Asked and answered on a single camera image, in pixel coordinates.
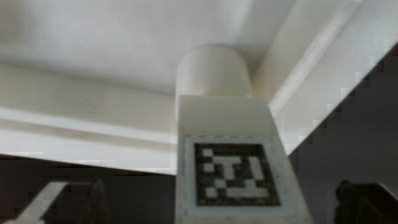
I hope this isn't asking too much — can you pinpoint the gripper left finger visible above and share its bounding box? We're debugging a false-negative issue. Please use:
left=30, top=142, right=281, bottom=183
left=11, top=180, right=110, bottom=224

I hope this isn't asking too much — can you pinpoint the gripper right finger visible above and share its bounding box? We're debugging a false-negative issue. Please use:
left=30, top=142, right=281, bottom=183
left=334, top=180, right=398, bottom=224

